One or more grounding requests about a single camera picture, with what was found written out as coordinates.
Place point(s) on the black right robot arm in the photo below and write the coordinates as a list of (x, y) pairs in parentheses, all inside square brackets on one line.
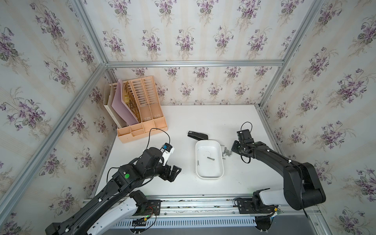
[(301, 185)]

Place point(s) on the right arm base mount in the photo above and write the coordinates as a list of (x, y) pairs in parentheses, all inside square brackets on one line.
[(253, 206)]

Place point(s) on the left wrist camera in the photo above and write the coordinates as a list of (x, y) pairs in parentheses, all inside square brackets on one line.
[(167, 150)]

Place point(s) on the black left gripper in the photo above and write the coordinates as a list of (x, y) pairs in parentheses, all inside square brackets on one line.
[(173, 175)]

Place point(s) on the purple folder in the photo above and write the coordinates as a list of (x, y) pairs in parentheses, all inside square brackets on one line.
[(121, 107)]

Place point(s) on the beige file folder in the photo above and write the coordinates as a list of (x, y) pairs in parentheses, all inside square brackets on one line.
[(109, 94)]

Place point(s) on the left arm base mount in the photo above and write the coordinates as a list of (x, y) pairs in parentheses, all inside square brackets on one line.
[(152, 207)]

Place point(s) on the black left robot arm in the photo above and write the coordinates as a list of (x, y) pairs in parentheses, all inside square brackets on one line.
[(121, 196)]

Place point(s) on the peach plastic desk organizer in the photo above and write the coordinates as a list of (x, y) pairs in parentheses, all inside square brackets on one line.
[(142, 97)]

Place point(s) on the white plastic storage box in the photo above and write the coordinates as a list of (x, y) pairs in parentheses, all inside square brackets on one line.
[(209, 170)]

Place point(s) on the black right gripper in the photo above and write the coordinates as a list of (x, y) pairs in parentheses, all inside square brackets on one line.
[(233, 147)]

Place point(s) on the black stapler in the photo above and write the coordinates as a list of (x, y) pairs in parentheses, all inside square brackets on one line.
[(198, 136)]

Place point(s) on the aluminium front rail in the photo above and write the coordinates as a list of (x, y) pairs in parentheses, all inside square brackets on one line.
[(200, 212)]

